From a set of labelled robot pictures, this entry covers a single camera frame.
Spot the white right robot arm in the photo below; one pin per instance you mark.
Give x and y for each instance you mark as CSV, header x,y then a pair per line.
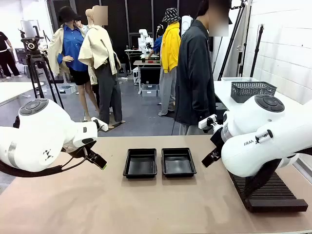
x,y
256,151

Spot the grey mesh basket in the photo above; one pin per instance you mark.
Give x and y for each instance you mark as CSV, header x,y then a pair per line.
x,y
253,91

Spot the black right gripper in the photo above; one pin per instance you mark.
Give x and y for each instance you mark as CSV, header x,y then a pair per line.
x,y
218,139

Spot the patterned bucket hat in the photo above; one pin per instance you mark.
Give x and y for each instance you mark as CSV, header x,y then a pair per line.
x,y
171,15

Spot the person in light blue shirt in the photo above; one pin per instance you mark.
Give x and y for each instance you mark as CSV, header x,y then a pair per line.
x,y
83,29

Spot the small white background robot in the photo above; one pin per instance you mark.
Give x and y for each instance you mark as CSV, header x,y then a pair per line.
x,y
143,41

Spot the black light stand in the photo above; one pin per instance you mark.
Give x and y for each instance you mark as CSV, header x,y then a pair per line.
x,y
231,44

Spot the person in dark jacket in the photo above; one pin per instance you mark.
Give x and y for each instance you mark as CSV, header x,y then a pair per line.
x,y
195,73

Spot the clear floor storage bin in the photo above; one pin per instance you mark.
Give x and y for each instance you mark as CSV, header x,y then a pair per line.
x,y
149,90

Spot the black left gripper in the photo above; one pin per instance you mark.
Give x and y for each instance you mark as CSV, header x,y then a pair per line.
x,y
83,148

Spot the white round-edged table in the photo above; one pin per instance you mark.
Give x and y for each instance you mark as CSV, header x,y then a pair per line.
x,y
12,91

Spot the clear plastic container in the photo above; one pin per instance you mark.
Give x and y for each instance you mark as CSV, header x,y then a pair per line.
x,y
239,79

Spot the mannequin with blue shirt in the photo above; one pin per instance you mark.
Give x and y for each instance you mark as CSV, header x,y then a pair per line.
x,y
72,48

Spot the person in black clothes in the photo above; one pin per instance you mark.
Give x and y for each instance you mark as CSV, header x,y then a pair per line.
x,y
5,56

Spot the mannequin with yellow top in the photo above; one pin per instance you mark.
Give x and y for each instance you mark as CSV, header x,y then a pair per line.
x,y
170,48

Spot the thin black stand pole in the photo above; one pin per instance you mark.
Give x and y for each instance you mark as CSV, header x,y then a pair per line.
x,y
257,51

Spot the mannequin with cream shirt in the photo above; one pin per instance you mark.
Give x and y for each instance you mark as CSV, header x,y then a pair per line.
x,y
102,61

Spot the black slotted board rack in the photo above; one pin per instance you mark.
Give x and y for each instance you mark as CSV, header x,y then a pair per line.
x,y
275,195

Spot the black camera tripod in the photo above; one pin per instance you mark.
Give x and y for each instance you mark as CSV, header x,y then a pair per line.
x,y
35,70

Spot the black floppy hat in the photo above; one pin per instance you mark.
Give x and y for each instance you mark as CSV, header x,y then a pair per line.
x,y
67,14

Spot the background work desk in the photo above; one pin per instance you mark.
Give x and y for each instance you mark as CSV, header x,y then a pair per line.
x,y
146,63

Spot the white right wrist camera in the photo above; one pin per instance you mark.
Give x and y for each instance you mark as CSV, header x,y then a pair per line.
x,y
206,122

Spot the black ESD tray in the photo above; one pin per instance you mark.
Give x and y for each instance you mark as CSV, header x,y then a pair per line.
x,y
178,164
140,165

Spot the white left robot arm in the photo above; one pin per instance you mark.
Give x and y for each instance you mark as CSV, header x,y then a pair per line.
x,y
36,136

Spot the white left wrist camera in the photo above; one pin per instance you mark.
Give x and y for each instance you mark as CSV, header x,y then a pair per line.
x,y
101,125

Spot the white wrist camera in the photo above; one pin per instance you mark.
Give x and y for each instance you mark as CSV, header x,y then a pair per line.
x,y
206,122
101,125

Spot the white side table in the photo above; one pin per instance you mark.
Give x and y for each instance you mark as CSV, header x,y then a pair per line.
x,y
223,90

